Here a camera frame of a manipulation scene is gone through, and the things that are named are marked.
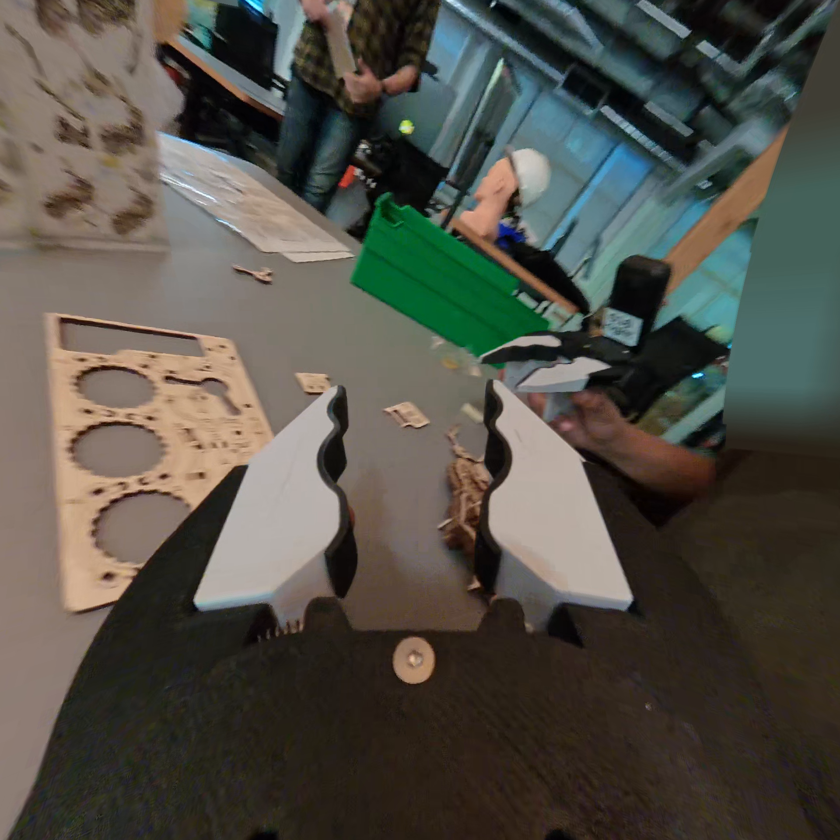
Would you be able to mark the key-shaped wooden piece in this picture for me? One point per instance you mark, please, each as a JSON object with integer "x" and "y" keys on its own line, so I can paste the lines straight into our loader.
{"x": 253, "y": 272}

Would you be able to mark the small clear plastic wrapper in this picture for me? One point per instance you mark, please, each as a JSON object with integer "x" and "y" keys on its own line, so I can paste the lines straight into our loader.
{"x": 456, "y": 358}

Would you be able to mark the beige cardboard sheet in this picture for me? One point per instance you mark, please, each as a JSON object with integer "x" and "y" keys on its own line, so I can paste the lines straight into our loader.
{"x": 340, "y": 43}

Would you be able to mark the green plastic bin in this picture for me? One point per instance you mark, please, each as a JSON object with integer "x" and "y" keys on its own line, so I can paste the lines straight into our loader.
{"x": 433, "y": 275}

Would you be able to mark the white hard hat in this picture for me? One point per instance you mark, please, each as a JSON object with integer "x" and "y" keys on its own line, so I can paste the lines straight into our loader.
{"x": 533, "y": 174}

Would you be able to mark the small pale cylinder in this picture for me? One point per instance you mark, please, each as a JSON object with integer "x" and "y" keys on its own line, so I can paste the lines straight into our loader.
{"x": 471, "y": 411}

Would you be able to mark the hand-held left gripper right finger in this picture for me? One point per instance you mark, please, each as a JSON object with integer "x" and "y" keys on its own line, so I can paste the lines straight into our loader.
{"x": 558, "y": 525}

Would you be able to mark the wooden motorcycle model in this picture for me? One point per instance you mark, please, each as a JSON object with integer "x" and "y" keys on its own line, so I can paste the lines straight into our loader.
{"x": 463, "y": 499}

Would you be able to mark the person's olive sweater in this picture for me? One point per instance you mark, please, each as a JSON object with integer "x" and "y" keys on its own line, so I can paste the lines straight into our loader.
{"x": 754, "y": 623}

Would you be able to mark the clear plastic bag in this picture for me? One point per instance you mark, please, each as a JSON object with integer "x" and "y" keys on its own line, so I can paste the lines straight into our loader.
{"x": 243, "y": 203}

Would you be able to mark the notched wooden piece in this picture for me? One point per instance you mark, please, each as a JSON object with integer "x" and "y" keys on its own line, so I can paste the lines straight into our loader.
{"x": 407, "y": 415}

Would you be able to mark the wooden beam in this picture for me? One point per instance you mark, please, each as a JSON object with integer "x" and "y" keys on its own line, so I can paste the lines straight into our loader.
{"x": 722, "y": 216}

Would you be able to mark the printed instruction booklet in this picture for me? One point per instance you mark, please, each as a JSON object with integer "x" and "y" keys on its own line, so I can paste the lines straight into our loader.
{"x": 79, "y": 118}

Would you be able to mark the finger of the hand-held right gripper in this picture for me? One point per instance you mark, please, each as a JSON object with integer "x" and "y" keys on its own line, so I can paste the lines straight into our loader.
{"x": 558, "y": 377}
{"x": 525, "y": 348}

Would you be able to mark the wooden top office table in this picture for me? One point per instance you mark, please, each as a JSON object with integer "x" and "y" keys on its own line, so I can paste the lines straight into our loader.
{"x": 223, "y": 79}

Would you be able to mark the square wooden piece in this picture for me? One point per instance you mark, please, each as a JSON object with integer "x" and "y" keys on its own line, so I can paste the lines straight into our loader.
{"x": 312, "y": 382}

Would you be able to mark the wooden sheet with round holes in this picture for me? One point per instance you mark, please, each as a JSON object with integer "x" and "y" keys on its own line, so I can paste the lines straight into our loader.
{"x": 203, "y": 420}

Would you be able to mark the grey desk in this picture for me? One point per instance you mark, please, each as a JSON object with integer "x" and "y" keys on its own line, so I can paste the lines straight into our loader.
{"x": 164, "y": 289}

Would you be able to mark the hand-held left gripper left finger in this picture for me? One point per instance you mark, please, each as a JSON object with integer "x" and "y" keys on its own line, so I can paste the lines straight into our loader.
{"x": 262, "y": 525}

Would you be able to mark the person's right hand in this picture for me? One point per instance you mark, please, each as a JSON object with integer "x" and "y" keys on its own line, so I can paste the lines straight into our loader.
{"x": 600, "y": 426}

